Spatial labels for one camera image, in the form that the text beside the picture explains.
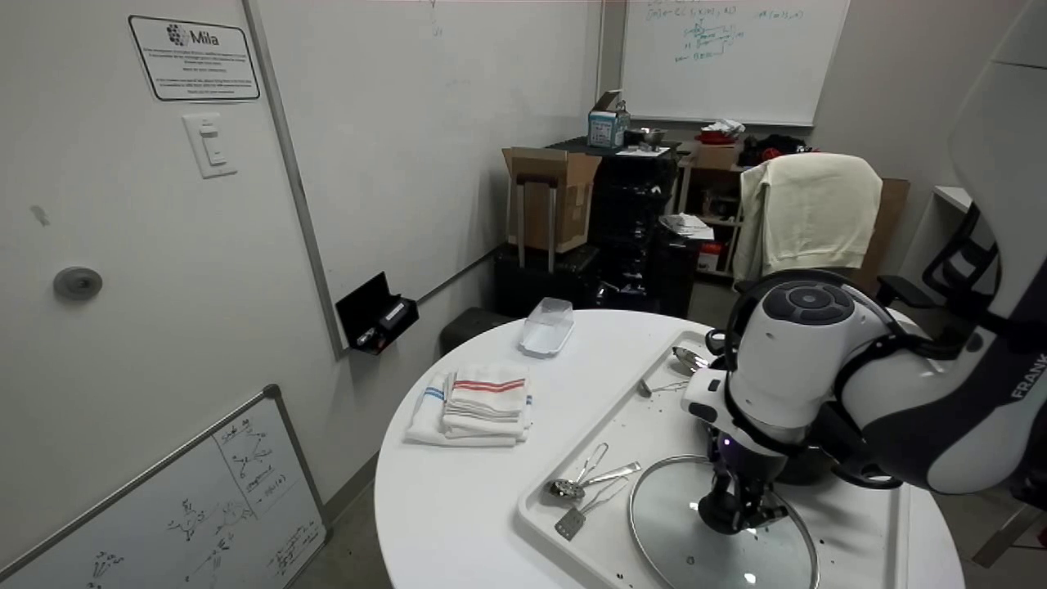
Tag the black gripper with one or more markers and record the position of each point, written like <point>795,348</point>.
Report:
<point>739,487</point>

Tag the glass lid with black knob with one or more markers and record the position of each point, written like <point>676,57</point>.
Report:
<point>686,554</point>

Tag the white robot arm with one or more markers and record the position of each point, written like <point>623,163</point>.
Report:
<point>819,366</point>

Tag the white plastic tray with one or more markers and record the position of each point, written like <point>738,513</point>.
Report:
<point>856,530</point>

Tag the small metal measuring spoon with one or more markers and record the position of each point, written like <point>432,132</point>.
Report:
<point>686,357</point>

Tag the clear plastic container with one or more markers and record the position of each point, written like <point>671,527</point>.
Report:
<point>546,328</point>

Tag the folded white striped towel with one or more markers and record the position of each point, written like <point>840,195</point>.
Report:
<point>471,409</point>

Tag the office chair with cream cloth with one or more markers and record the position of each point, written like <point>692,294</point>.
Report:
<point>802,215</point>

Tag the black mesh office chair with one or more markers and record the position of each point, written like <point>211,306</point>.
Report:
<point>950,288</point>

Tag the black storage cabinet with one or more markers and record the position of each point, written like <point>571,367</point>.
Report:
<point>626,204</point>

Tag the cardboard box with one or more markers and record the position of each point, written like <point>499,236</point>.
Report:
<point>546,199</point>

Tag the blue tissue box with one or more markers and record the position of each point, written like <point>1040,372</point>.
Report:
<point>607,130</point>

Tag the black whiteboard marker holder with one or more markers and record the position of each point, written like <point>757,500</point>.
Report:
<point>374,314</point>

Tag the wall whiteboard at back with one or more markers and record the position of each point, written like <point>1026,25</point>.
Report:
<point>750,60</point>

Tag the small whiteboard leaning on wall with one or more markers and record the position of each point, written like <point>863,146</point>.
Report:
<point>229,508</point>

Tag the white light switch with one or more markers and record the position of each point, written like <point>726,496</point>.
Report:
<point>206,146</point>

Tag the wall notice sign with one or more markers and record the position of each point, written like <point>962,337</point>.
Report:
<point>194,60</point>

